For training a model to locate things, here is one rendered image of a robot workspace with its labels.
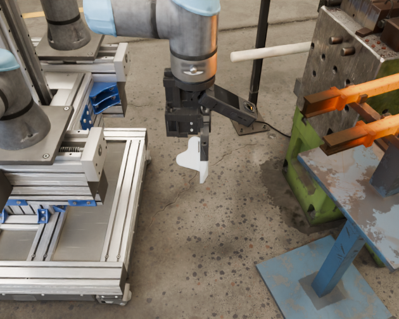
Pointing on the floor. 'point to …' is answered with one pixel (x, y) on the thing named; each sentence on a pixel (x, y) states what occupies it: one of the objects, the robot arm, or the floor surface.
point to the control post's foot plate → (251, 126)
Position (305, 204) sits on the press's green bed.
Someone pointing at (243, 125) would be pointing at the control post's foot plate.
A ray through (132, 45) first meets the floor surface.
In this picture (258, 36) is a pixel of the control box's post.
